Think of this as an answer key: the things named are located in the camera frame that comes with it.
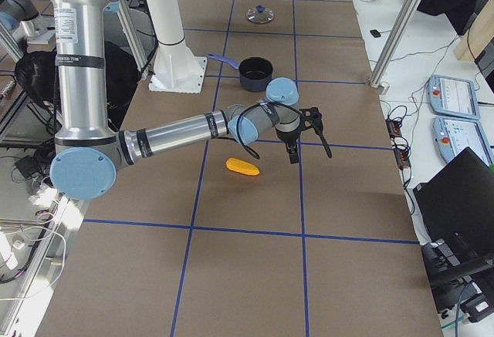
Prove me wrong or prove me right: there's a person in black shirt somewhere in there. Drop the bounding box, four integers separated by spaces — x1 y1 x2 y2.
15 41 141 131

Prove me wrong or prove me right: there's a black small device on desk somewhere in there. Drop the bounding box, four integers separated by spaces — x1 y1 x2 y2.
370 29 381 38

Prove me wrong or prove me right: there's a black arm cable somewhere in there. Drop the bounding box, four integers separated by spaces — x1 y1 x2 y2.
219 99 310 160

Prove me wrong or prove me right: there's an upper teach pendant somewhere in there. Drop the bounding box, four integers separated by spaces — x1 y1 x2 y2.
428 75 480 120

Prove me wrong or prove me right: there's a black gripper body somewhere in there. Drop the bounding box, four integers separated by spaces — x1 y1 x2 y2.
276 123 301 152

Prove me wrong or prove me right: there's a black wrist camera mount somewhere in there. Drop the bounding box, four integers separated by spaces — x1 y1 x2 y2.
299 107 333 158

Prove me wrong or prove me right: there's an orange power strip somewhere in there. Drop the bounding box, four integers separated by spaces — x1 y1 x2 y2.
385 118 411 170

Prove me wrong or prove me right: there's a black laptop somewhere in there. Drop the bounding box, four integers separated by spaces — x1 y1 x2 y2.
413 147 493 253

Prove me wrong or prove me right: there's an aluminium frame post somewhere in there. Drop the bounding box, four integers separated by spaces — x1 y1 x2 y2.
369 0 421 88

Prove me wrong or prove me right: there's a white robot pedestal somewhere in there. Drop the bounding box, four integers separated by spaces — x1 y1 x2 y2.
146 0 207 94

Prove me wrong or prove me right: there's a dark blue saucepan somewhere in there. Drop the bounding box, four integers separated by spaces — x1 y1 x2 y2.
208 53 273 93

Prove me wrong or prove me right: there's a glass pot lid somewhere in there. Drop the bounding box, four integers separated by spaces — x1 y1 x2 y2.
245 5 275 24

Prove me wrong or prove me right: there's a teach pendant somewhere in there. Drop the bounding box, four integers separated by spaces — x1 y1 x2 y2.
433 116 493 166
428 75 480 120

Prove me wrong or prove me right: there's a yellow toy corn cob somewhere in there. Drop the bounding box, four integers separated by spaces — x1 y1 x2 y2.
225 157 260 176

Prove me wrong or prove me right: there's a lower teach pendant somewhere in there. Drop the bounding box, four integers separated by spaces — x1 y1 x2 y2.
433 116 493 166

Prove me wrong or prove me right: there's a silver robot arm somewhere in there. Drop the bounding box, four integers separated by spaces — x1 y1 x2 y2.
1 0 55 45
50 0 303 201

